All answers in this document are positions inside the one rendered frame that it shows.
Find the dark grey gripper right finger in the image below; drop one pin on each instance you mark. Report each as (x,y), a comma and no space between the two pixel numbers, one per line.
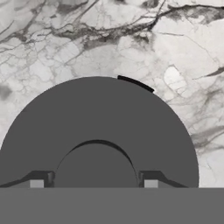
(151,178)

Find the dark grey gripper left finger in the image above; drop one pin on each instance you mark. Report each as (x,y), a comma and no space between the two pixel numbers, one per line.
(39,178)

